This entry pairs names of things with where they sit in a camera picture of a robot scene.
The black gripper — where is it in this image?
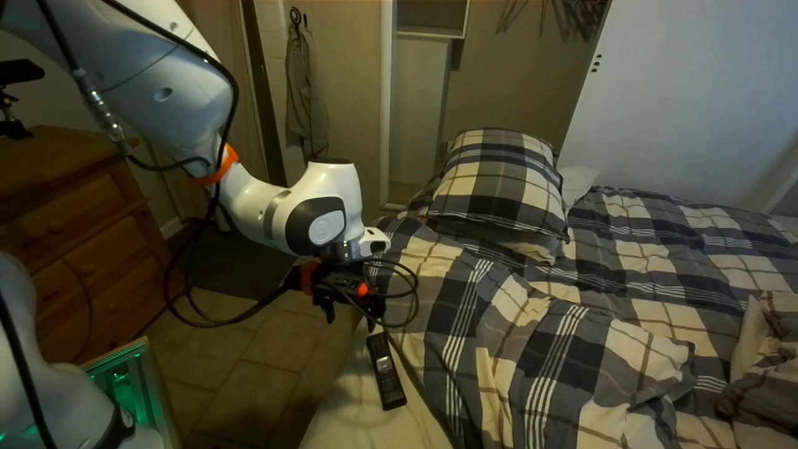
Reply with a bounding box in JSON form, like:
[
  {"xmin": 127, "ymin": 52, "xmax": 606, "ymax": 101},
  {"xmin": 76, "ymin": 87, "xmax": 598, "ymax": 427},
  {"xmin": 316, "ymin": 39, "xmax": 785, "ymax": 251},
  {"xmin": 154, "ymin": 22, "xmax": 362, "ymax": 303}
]
[{"xmin": 314, "ymin": 261, "xmax": 387, "ymax": 335}]

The black remote controller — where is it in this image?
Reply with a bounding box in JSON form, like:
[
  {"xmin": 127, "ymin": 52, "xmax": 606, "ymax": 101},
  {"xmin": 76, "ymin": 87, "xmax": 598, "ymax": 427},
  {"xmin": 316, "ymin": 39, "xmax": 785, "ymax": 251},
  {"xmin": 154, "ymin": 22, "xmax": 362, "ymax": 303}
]
[{"xmin": 364, "ymin": 330, "xmax": 410, "ymax": 412}]

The plaid blanket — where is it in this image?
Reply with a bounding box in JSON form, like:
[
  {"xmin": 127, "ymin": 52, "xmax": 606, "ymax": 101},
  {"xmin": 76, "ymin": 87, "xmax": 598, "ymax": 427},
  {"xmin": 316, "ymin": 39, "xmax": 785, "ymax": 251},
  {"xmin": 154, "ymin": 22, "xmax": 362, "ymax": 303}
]
[{"xmin": 362, "ymin": 182, "xmax": 798, "ymax": 449}]

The green lit robot base platform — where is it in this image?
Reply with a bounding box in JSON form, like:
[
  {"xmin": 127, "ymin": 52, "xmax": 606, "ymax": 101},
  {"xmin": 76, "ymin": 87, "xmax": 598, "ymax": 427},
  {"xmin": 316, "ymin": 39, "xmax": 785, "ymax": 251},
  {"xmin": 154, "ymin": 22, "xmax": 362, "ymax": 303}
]
[{"xmin": 83, "ymin": 335, "xmax": 183, "ymax": 449}]

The bed with beige sheet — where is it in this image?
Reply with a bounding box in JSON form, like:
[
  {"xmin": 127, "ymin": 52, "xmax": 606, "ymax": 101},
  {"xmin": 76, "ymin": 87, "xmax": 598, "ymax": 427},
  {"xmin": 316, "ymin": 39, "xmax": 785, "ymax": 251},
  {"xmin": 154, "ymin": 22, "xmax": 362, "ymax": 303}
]
[{"xmin": 296, "ymin": 300, "xmax": 456, "ymax": 449}]

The dark floor rug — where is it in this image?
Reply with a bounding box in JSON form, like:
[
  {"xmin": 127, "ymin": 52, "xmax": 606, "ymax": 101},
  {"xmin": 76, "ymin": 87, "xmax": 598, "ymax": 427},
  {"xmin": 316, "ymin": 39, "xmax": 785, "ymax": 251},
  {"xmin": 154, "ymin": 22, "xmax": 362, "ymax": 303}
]
[{"xmin": 165, "ymin": 218, "xmax": 314, "ymax": 305}]

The plaid pillow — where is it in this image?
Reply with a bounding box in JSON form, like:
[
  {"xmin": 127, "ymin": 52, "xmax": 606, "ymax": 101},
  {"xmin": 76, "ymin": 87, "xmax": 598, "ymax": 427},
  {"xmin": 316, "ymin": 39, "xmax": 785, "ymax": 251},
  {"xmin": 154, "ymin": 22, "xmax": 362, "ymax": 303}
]
[{"xmin": 425, "ymin": 124, "xmax": 574, "ymax": 244}]

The grey cloth on hook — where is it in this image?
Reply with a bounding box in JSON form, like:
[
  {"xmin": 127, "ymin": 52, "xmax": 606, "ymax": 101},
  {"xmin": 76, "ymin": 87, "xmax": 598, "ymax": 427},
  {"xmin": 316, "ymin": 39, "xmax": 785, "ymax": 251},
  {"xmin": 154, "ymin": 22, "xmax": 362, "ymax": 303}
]
[{"xmin": 284, "ymin": 6, "xmax": 321, "ymax": 159}]

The white pillow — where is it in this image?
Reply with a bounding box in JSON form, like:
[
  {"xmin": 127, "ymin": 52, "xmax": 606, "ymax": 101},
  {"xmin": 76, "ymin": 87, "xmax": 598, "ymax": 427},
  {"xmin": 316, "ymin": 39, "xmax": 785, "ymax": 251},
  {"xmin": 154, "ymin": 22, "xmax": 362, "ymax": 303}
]
[{"xmin": 557, "ymin": 162, "xmax": 604, "ymax": 210}]

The wooden dresser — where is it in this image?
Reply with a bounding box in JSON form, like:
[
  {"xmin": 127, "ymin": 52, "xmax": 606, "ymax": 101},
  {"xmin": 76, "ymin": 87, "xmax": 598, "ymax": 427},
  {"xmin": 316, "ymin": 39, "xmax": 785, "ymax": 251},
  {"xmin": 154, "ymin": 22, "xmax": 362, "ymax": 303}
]
[{"xmin": 0, "ymin": 124, "xmax": 195, "ymax": 369}]

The white closet shelf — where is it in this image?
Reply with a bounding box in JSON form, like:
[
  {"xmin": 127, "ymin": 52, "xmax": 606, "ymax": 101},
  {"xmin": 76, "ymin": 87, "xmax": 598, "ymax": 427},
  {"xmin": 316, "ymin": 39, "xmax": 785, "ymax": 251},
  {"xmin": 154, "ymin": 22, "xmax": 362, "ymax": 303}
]
[{"xmin": 392, "ymin": 0, "xmax": 473, "ymax": 39}]

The beige curtain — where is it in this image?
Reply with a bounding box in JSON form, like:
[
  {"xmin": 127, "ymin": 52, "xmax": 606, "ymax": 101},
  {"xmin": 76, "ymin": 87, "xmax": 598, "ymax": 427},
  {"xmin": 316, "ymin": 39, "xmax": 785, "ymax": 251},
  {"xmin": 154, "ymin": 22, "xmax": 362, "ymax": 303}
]
[{"xmin": 122, "ymin": 0, "xmax": 290, "ymax": 240}]

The white closet door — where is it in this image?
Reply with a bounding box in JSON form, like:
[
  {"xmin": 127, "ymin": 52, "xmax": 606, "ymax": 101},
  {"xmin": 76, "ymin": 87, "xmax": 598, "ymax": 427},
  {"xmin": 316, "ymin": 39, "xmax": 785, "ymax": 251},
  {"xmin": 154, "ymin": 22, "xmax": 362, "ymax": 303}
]
[{"xmin": 553, "ymin": 0, "xmax": 798, "ymax": 214}]

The dried branches wall decoration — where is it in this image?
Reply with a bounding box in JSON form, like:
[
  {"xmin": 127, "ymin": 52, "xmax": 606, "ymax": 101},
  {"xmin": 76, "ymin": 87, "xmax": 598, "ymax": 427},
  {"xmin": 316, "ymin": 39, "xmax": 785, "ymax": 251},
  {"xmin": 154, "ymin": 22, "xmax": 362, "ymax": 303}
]
[{"xmin": 496, "ymin": 0, "xmax": 613, "ymax": 46}]

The black camera tripod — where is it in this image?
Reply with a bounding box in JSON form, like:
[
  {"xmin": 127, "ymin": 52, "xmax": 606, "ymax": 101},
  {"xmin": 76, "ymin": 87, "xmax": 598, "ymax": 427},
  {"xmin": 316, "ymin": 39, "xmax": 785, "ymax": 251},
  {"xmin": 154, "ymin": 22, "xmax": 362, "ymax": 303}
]
[{"xmin": 0, "ymin": 57, "xmax": 47, "ymax": 142}]

